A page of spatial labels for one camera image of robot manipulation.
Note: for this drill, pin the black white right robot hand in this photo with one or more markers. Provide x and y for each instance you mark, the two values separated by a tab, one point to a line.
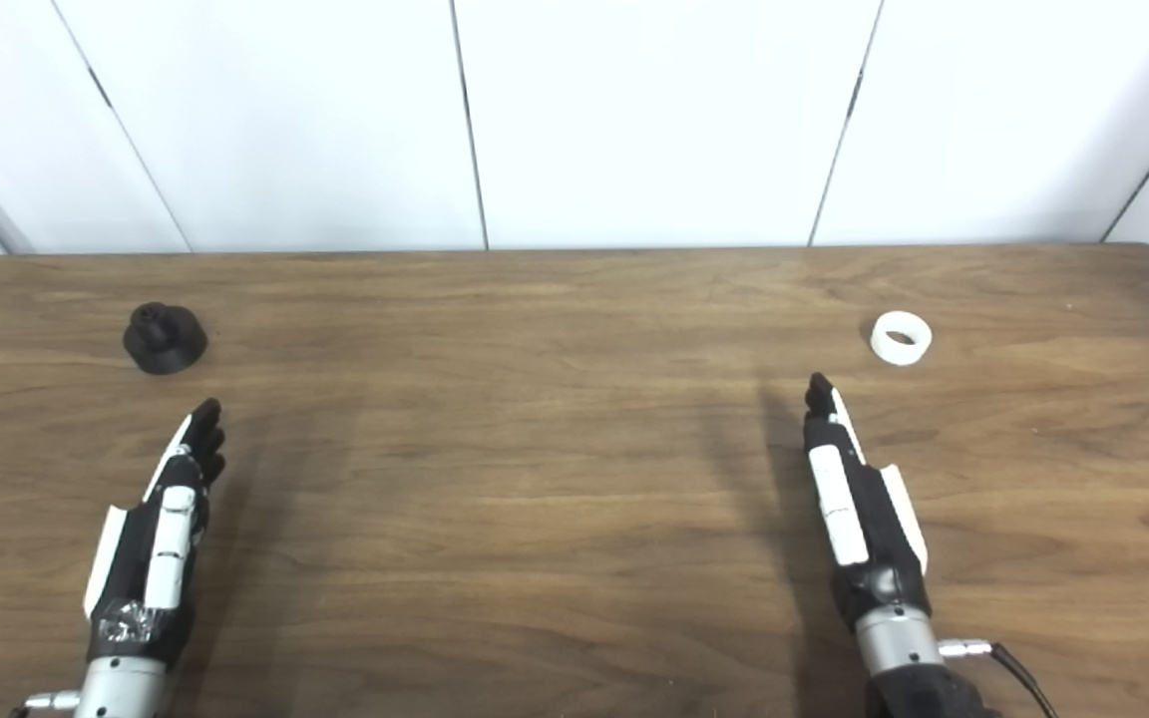
859	519

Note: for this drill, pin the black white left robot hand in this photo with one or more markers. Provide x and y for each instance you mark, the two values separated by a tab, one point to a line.
158	558

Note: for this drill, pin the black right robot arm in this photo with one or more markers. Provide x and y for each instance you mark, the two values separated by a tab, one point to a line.
899	648

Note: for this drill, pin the round black plastic part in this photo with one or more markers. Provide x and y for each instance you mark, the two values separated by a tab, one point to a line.
166	344

